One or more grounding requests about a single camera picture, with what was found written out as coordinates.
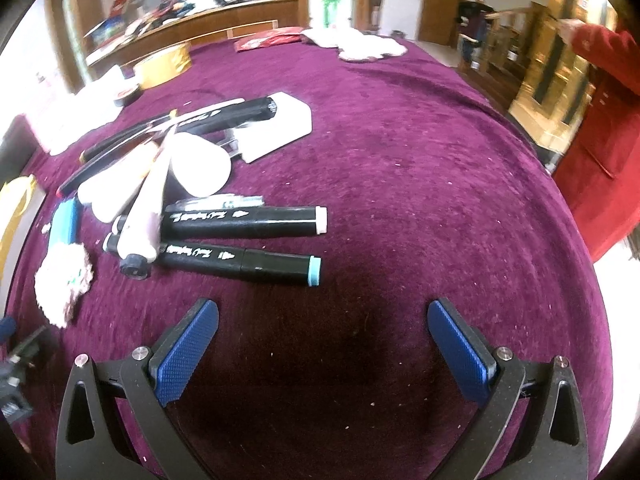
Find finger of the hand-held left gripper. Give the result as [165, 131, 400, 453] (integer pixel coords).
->
[0, 316, 51, 362]

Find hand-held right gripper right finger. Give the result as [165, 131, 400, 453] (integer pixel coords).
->
[426, 298, 592, 480]

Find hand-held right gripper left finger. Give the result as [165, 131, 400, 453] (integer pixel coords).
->
[55, 298, 221, 480]

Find pink fluffy pom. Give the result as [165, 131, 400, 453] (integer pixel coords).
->
[34, 241, 94, 329]

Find black marker teal cap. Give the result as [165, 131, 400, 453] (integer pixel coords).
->
[103, 232, 323, 287]

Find black marker pale cap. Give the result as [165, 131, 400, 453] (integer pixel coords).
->
[161, 205, 329, 240]

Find white cream tube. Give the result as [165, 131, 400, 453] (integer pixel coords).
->
[76, 140, 161, 224]

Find white cylindrical bottle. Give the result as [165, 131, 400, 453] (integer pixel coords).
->
[169, 131, 233, 199]

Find thin black pen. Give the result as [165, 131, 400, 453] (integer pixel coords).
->
[80, 109, 177, 165]

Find white charger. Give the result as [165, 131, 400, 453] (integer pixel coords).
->
[220, 91, 314, 164]

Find black tape roll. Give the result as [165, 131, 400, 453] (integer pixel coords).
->
[113, 84, 142, 108]

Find blue battery pack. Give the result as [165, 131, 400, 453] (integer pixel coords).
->
[52, 199, 81, 247]

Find black marker yellow ends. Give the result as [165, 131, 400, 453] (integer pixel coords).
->
[170, 95, 279, 133]

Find golden glass partition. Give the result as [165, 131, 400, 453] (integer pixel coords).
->
[507, 0, 623, 158]

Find yellow tape roll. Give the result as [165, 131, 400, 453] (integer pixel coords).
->
[134, 42, 194, 90]

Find wooden stair railing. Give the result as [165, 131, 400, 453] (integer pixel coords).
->
[484, 1, 551, 93]

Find pink cloth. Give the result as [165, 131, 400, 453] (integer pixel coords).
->
[300, 26, 409, 62]

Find red packet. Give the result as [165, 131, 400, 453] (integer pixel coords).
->
[234, 26, 303, 52]

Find pile of assorted goods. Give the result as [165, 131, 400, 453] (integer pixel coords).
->
[84, 0, 301, 56]

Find wooden door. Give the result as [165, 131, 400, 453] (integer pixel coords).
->
[418, 0, 474, 47]

